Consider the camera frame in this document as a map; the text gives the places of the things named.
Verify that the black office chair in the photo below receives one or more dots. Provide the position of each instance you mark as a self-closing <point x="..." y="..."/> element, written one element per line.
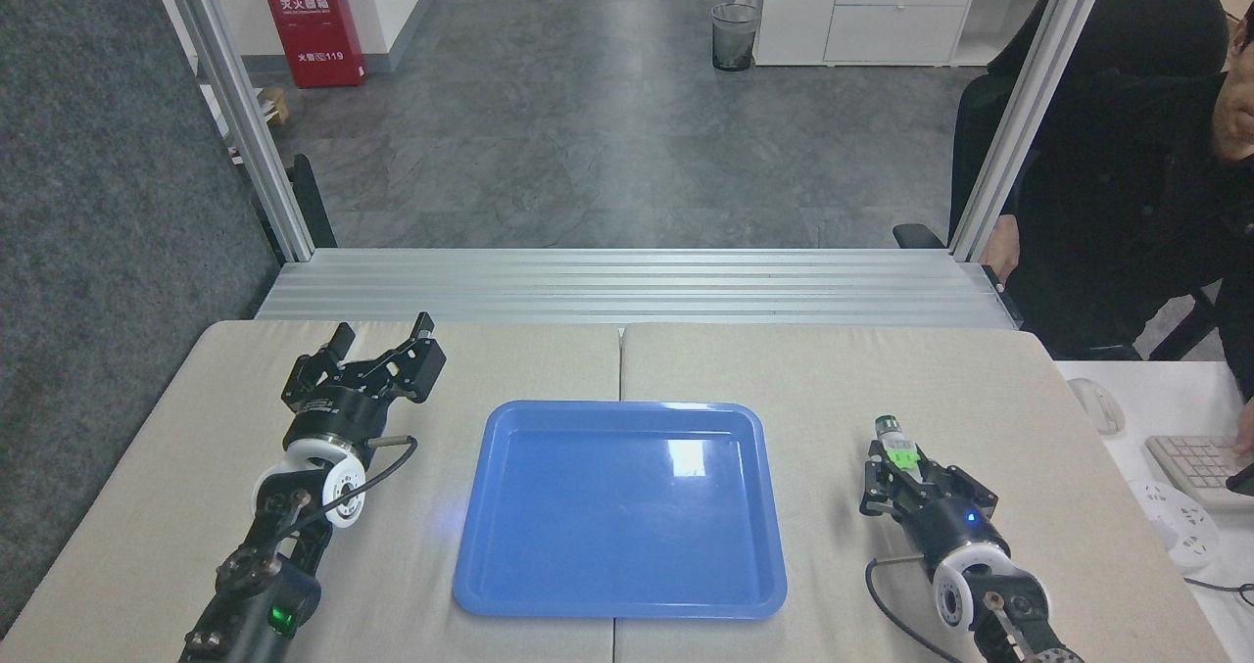
<point x="1127" y="26"/>

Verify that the mesh waste bin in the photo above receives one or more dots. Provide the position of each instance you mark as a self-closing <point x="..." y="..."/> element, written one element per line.
<point x="735" y="41"/>

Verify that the person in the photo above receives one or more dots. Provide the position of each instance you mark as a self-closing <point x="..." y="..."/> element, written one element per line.
<point x="1127" y="203"/>

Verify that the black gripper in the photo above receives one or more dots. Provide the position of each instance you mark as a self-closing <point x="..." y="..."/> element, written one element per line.
<point x="950" y="531"/>
<point x="338" y="413"/>

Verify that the beige keyboard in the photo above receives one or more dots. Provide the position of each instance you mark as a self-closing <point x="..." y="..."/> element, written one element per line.
<point x="1190" y="462"/>

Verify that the person's right hand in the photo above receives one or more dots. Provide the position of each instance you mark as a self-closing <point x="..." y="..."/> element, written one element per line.
<point x="999" y="252"/>

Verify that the white power strip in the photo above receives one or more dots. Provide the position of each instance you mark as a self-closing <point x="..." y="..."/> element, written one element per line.
<point x="1181" y="526"/>

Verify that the small cardboard box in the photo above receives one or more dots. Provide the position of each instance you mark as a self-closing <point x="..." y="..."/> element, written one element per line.
<point x="276" y="105"/>

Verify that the silver aluminium rail platform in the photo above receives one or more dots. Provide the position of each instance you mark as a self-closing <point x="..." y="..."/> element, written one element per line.
<point x="627" y="286"/>

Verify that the switch part with green clip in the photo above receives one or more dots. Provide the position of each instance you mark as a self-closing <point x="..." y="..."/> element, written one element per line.
<point x="895" y="443"/>

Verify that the white computer mouse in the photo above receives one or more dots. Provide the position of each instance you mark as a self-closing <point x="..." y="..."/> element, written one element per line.
<point x="1097" y="406"/>

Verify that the silver aluminium post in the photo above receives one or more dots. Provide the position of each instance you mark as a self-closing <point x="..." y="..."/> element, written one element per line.
<point x="235" y="105"/>
<point x="1029" y="105"/>

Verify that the red fire extinguisher box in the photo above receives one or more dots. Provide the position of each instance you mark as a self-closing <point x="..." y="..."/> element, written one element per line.
<point x="312" y="26"/>

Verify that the blue plastic tray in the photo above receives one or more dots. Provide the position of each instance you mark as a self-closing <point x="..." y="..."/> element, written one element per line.
<point x="617" y="516"/>

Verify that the white drawer cabinet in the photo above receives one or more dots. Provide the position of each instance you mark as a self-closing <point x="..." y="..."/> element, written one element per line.
<point x="882" y="12"/>

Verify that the person's left hand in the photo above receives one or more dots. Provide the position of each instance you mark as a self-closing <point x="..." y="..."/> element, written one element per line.
<point x="1245" y="433"/>

